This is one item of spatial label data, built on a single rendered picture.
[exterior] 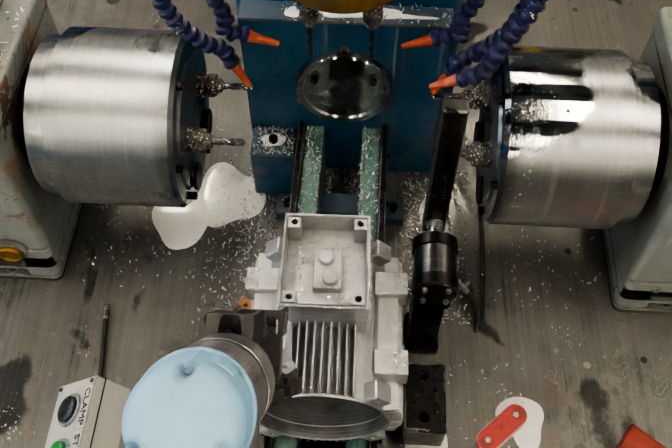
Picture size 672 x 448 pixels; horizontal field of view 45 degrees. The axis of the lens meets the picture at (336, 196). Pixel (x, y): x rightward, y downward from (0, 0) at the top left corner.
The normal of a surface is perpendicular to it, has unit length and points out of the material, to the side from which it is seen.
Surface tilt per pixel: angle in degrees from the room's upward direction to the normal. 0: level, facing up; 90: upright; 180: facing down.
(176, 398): 30
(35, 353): 0
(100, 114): 40
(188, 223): 0
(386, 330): 0
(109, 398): 51
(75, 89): 24
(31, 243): 90
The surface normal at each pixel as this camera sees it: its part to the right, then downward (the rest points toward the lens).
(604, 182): -0.06, 0.53
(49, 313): 0.00, -0.56
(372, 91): -0.06, 0.83
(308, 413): 0.22, -0.54
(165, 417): -0.03, -0.07
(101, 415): 0.77, -0.31
